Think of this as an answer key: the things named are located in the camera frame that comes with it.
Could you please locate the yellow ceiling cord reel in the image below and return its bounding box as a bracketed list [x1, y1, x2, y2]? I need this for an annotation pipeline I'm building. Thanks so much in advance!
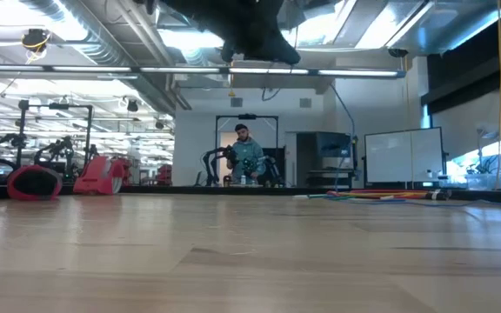
[20, 28, 52, 56]

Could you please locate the person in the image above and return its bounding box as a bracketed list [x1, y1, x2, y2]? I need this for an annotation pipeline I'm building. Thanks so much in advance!
[226, 123, 269, 186]

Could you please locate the silver air duct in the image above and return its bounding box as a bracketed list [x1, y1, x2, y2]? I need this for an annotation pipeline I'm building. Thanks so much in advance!
[17, 0, 193, 117]

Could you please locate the black gantry frame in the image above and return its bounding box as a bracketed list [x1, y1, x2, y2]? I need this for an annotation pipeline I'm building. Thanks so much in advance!
[213, 113, 280, 186]
[17, 98, 95, 175]

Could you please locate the long ceiling light bar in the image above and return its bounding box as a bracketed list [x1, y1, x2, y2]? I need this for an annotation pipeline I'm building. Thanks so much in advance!
[0, 63, 406, 80]

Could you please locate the black cabinet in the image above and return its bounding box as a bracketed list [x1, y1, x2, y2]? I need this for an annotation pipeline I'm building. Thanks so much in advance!
[258, 146, 287, 187]

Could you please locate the thick yellow hanging cord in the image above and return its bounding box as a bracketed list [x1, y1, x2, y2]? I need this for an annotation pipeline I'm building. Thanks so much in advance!
[496, 0, 501, 189]

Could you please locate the red cabinet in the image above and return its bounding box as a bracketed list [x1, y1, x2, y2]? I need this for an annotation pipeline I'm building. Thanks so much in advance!
[157, 163, 173, 187]

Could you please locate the grey cabinet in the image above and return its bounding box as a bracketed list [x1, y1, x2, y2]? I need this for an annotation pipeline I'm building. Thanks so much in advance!
[284, 130, 357, 189]

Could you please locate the black aluminium table frame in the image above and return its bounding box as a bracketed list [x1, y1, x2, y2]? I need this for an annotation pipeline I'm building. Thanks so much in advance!
[0, 184, 501, 205]

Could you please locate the thin yellow hanging cord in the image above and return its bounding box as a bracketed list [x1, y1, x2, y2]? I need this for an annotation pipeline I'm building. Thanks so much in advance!
[404, 56, 413, 189]

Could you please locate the red tape dispenser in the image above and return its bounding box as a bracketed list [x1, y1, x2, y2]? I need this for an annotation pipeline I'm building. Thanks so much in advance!
[72, 155, 126, 196]

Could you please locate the clear plastic bin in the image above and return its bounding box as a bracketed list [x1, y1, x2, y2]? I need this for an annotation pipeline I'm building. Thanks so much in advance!
[465, 172, 501, 190]

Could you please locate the whiteboard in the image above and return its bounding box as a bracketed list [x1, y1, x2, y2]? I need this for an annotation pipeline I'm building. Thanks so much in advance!
[364, 127, 448, 184]

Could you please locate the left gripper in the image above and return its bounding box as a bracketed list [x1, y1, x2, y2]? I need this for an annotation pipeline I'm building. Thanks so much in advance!
[163, 0, 303, 66]

